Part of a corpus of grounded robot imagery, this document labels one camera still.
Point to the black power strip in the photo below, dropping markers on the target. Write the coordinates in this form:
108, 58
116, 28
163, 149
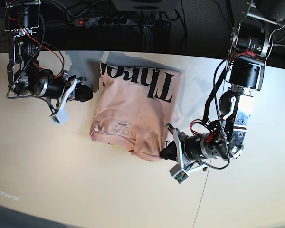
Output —
101, 21

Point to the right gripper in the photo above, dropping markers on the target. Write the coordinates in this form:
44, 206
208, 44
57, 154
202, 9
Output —
49, 87

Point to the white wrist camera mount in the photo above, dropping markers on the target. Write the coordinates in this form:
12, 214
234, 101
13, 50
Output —
184, 167
60, 116

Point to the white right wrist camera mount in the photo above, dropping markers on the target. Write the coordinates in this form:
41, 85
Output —
60, 116

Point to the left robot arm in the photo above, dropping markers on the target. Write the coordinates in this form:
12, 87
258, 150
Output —
229, 104

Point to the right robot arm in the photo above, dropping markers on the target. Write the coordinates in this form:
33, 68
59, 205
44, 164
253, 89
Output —
26, 78

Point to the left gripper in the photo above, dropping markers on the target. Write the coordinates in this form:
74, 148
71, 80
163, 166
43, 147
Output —
205, 146

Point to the white table label sticker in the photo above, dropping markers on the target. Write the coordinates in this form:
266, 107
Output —
16, 198

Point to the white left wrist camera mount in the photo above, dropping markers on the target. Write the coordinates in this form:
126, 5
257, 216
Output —
184, 167

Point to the pink T-shirt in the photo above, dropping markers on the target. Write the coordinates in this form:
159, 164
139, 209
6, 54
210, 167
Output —
134, 107

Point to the aluminium frame post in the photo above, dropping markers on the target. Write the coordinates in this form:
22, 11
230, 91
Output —
146, 39

